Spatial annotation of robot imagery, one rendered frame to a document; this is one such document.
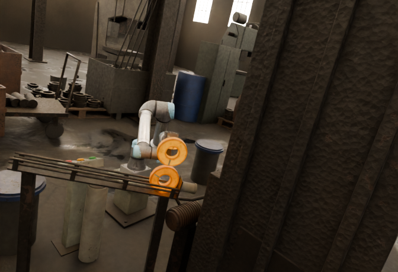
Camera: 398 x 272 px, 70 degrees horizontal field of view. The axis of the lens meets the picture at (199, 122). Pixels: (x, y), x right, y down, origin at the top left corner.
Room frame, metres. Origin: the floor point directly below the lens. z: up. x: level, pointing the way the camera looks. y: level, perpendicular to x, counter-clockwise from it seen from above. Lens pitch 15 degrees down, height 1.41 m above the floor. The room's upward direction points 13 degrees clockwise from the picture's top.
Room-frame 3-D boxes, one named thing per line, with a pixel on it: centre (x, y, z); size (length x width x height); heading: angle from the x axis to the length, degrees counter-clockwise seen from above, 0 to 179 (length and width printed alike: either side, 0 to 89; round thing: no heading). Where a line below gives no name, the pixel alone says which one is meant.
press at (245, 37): (9.83, -0.78, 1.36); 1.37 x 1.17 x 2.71; 40
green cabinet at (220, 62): (5.58, -0.11, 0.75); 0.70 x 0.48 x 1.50; 140
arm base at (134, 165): (2.08, 0.41, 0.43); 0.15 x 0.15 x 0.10
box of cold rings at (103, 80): (4.95, 1.33, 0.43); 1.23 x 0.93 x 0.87; 138
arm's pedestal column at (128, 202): (2.08, 0.41, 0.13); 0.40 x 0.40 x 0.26; 54
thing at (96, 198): (1.48, 0.50, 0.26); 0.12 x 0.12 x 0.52
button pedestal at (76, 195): (1.55, 0.65, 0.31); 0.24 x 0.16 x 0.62; 140
